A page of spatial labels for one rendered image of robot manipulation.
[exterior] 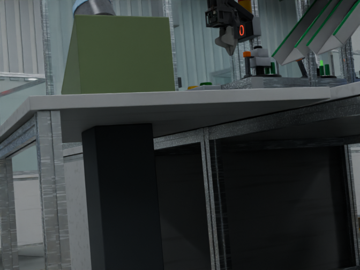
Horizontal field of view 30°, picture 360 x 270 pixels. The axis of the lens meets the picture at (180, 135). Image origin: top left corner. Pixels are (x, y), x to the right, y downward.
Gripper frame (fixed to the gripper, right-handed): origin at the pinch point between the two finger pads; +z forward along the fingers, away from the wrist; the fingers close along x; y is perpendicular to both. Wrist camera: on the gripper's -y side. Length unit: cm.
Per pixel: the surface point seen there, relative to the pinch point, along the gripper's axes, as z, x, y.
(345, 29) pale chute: 4.2, 48.1, -0.6
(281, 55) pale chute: 5.4, 20.6, -2.3
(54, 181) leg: 39, 43, 82
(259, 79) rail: 12.1, 17.0, 4.3
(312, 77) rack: 12.0, 21.0, -13.8
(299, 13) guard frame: -43, -83, -112
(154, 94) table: 22, 50, 61
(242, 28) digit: -13.4, -18.0, -20.0
